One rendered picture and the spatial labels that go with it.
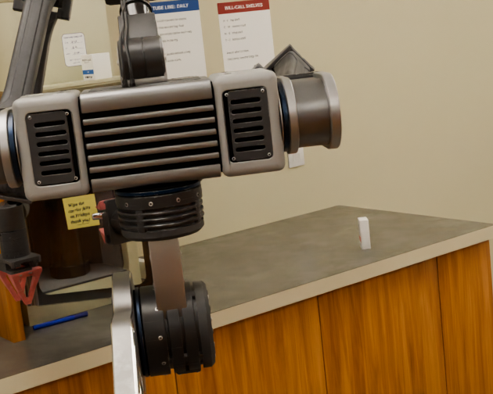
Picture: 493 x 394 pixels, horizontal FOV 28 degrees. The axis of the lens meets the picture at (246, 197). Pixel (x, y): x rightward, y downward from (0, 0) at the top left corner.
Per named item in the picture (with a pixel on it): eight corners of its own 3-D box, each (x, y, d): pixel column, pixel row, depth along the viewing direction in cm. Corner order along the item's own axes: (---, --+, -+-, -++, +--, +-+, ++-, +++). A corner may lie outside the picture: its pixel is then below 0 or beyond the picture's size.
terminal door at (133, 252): (32, 306, 236) (7, 142, 230) (158, 291, 237) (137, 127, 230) (31, 307, 236) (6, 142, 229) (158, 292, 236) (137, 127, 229)
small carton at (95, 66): (83, 80, 237) (80, 55, 236) (101, 77, 240) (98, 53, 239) (95, 79, 233) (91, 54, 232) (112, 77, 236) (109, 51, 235)
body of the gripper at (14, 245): (22, 257, 205) (16, 223, 204) (42, 263, 197) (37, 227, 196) (-8, 264, 202) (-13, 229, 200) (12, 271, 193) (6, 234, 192)
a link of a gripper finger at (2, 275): (30, 295, 206) (23, 251, 205) (44, 300, 201) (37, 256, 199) (-1, 302, 203) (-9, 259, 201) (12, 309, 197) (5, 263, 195)
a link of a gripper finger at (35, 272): (33, 295, 205) (26, 252, 203) (48, 302, 199) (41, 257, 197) (2, 304, 201) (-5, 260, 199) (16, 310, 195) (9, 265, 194)
